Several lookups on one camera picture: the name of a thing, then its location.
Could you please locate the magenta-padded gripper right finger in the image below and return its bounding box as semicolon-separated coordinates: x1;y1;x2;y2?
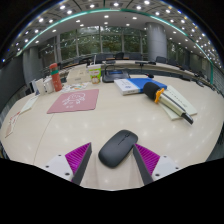
132;143;181;186

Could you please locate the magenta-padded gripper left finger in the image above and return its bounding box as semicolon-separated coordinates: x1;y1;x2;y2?
44;142;93;186

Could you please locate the black computer mouse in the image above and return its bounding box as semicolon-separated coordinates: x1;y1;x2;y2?
97;129;139;169

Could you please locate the pink mouse pad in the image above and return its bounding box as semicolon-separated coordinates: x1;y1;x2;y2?
46;88;100;115

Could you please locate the red and white leaflet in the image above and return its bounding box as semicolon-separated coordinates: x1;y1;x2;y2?
4;110;22;139

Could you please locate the blue and white book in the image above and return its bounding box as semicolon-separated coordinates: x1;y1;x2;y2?
113;77;168;97

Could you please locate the plain white paper cup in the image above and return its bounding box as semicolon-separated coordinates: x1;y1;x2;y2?
34;78;46;96

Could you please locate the beige cardboard box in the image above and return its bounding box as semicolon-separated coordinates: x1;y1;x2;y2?
65;68;91;84

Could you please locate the red thermos bottle green band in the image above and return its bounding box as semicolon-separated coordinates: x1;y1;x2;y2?
49;62;63;93

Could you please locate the cartoon paper cup with straw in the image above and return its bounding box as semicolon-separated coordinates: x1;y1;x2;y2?
87;63;102;85

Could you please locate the black conference microphone unit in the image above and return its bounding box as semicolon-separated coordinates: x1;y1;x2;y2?
101;64;130;84

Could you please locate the curved conference desk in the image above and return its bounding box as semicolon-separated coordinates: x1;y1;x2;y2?
63;59;214;89

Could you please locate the group of office chairs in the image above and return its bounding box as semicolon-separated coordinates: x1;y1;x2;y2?
93;51;201;73

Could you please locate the group of ceiling lights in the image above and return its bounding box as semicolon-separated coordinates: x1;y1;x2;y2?
2;0;223;66

